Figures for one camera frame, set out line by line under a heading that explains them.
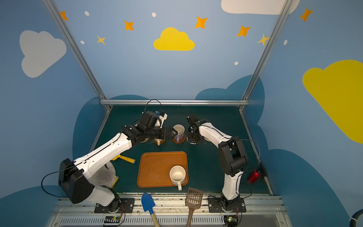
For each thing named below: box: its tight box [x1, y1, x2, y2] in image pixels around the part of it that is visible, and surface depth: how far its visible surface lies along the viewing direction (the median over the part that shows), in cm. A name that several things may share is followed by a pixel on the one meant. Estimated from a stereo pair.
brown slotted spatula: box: [184, 186, 204, 227], surface depth 76 cm
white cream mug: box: [169, 165, 186, 191], surface depth 80 cm
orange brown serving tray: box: [137, 151, 189, 188], surface depth 90 cm
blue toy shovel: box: [141, 192, 161, 227], surface depth 77 cm
